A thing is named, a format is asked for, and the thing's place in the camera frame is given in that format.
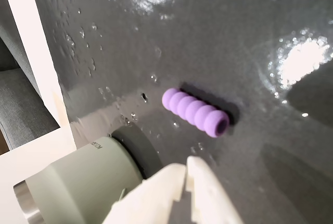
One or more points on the purple ribbed pen grip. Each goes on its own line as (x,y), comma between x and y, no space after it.
(195,112)

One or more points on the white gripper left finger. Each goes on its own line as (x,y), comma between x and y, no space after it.
(153,190)

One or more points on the black glossy table mat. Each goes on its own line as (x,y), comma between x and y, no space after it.
(208,52)

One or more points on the green steel-lined mug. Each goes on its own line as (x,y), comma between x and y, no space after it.
(86,179)

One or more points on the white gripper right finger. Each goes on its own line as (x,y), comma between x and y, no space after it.
(205,198)

